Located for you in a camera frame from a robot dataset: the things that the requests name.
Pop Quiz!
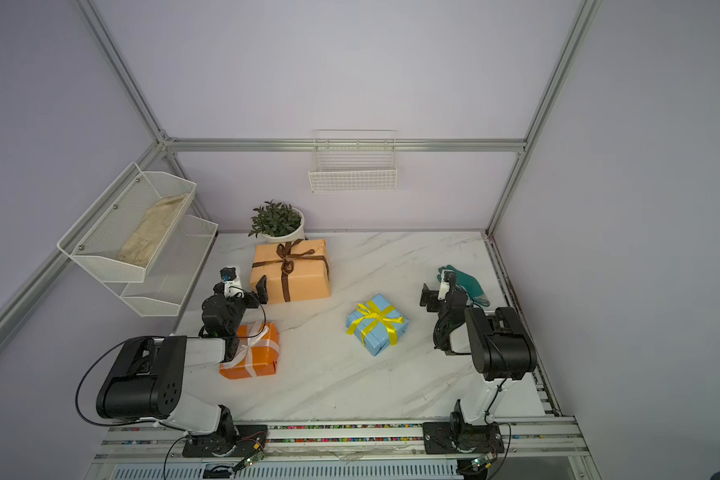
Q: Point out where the light blue gift box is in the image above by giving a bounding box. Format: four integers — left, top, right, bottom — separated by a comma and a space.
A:
346, 294, 409, 356

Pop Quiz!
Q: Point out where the yellow ribbon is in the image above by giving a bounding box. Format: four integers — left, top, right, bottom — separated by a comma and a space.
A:
347, 300, 406, 346

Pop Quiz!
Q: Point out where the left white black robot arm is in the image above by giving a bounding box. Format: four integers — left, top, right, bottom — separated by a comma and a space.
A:
95, 267, 269, 444

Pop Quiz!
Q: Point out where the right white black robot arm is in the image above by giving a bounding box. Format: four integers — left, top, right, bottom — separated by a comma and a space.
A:
420, 283, 538, 425

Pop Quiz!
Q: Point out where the white ribbon bow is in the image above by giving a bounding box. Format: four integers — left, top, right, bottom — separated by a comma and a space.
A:
221, 322, 280, 378

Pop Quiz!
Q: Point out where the brown ribbon bow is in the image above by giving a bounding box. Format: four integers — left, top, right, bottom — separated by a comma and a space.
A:
251, 238, 329, 303

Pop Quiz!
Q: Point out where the tan gift box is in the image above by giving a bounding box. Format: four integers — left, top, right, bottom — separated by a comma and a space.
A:
249, 238, 332, 305

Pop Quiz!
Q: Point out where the orange gift box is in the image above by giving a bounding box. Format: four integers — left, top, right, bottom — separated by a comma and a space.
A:
218, 322, 281, 380

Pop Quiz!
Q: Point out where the potted green plant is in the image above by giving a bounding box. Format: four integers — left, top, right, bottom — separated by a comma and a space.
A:
248, 200, 306, 243

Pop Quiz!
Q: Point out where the beige cloth in shelf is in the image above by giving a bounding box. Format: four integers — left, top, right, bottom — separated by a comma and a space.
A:
116, 194, 188, 267

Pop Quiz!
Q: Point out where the white two-tier mesh shelf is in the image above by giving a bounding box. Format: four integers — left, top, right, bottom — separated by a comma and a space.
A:
57, 163, 218, 317

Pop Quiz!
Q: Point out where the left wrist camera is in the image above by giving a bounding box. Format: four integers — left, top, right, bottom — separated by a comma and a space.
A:
220, 266, 244, 298

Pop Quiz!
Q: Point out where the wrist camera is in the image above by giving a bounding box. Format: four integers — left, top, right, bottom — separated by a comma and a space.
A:
438, 269, 457, 301
220, 266, 244, 298

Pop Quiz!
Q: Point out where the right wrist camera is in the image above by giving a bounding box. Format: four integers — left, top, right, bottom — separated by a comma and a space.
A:
438, 269, 457, 301

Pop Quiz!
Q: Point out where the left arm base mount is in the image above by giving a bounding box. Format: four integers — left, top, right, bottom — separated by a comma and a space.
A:
182, 424, 268, 458

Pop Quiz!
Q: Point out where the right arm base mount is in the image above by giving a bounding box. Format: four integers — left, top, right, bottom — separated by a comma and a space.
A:
422, 422, 505, 454

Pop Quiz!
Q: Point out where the white wire wall basket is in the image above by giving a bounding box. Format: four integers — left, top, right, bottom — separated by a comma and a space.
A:
308, 129, 398, 194

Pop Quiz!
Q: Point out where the aluminium frame rail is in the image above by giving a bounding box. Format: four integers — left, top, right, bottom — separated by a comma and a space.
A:
93, 416, 591, 464

